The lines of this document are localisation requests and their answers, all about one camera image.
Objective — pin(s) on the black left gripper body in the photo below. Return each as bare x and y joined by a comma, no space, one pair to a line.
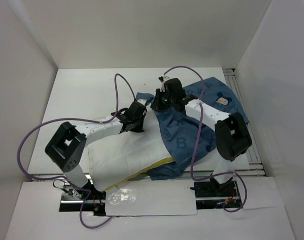
138,127

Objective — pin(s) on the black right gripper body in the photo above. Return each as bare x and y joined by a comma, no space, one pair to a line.
164,101

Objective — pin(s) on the white pillow yellow underside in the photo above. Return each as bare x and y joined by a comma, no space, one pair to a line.
117,158

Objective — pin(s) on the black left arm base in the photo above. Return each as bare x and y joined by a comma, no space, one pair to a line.
72,199

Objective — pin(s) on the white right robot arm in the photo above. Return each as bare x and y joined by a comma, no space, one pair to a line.
231,135

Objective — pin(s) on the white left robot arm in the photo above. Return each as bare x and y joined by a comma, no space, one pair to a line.
67,144

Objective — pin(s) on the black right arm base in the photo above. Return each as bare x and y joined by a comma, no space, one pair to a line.
209,198

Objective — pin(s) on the white glossy cover sheet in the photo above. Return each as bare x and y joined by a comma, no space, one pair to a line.
151,198

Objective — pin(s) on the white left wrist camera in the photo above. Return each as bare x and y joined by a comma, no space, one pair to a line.
144,102

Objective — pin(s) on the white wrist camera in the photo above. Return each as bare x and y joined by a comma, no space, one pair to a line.
163,79
144,102

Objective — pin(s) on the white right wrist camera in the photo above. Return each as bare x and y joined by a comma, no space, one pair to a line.
163,79

